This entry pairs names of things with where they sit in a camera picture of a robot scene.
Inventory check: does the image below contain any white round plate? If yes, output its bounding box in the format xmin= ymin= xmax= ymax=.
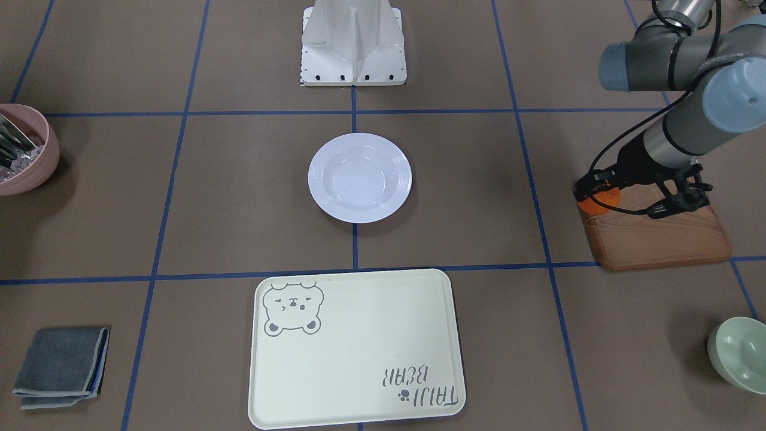
xmin=308 ymin=133 xmax=414 ymax=224

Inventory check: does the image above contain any cream bear tray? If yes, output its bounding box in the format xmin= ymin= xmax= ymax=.
xmin=247 ymin=268 xmax=467 ymax=429

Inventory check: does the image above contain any grey folded cloth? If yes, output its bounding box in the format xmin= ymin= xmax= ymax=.
xmin=12 ymin=326 xmax=110 ymax=410

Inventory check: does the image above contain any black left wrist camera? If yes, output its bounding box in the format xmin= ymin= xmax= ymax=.
xmin=646 ymin=163 xmax=712 ymax=219

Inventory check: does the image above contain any orange fruit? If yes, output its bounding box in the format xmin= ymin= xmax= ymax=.
xmin=577 ymin=188 xmax=621 ymax=216

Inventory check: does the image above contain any green ceramic bowl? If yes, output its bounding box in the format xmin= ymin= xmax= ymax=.
xmin=706 ymin=317 xmax=765 ymax=395

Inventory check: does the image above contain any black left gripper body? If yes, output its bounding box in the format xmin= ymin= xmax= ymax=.
xmin=573 ymin=139 xmax=671 ymax=202

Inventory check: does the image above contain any metal scoop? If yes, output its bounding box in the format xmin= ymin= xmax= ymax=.
xmin=1 ymin=114 xmax=41 ymax=172

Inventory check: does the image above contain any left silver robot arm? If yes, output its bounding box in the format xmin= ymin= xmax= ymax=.
xmin=573 ymin=1 xmax=764 ymax=202

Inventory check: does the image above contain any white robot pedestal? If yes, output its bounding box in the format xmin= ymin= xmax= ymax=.
xmin=299 ymin=1 xmax=408 ymax=87

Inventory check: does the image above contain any wooden cutting board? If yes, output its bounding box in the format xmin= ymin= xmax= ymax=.
xmin=577 ymin=199 xmax=732 ymax=272

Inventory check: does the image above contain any pink bowl with ice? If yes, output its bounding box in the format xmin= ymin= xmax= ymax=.
xmin=1 ymin=104 xmax=60 ymax=196

